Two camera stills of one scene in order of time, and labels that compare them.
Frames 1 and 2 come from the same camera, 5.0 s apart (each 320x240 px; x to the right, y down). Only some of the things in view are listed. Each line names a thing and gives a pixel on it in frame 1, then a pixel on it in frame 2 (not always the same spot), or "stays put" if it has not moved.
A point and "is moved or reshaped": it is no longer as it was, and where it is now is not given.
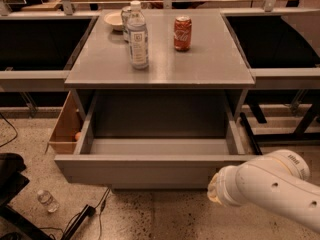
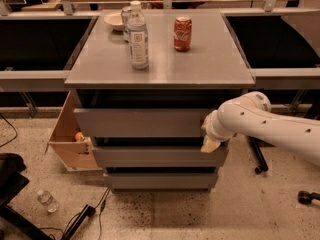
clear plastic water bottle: x=137 y=37 stays put
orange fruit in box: x=77 y=135 stays put
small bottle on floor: x=48 y=200 stays put
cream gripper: x=222 y=184 → x=211 y=128
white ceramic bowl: x=115 y=19 stays put
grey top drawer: x=154 y=139 is moved or reshaped
